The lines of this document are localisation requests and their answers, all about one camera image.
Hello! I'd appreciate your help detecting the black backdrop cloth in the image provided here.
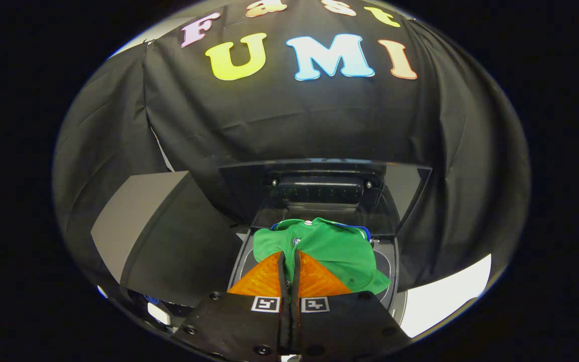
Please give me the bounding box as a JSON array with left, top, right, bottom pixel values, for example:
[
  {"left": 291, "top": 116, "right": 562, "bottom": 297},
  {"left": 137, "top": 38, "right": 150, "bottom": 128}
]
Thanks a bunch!
[{"left": 52, "top": 0, "right": 530, "bottom": 292}]

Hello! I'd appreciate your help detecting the grey washing machine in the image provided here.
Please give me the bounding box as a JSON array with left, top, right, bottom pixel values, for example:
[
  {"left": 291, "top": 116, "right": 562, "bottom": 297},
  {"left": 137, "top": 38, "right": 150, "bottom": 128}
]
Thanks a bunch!
[{"left": 227, "top": 224, "right": 408, "bottom": 322}]

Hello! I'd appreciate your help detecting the green polo shirt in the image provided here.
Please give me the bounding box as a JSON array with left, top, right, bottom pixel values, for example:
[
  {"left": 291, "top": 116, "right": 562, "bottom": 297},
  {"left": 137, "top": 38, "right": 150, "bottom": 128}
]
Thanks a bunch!
[{"left": 253, "top": 217, "right": 392, "bottom": 296}]

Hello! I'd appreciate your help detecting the white sheet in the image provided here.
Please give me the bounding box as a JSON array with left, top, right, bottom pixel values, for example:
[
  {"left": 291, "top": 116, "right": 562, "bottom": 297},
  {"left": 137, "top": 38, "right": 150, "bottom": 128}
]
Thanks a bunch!
[{"left": 147, "top": 301, "right": 173, "bottom": 327}]

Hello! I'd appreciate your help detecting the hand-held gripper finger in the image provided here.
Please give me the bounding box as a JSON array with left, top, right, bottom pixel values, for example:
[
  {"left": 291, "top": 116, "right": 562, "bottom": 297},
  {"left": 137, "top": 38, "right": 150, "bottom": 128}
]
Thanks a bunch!
[
  {"left": 292, "top": 250, "right": 413, "bottom": 360},
  {"left": 174, "top": 250, "right": 293, "bottom": 360}
]

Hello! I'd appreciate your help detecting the dark grey cabinet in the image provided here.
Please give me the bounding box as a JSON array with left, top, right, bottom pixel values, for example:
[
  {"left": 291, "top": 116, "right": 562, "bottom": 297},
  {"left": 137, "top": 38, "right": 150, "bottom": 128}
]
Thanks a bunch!
[{"left": 91, "top": 170, "right": 244, "bottom": 308}]

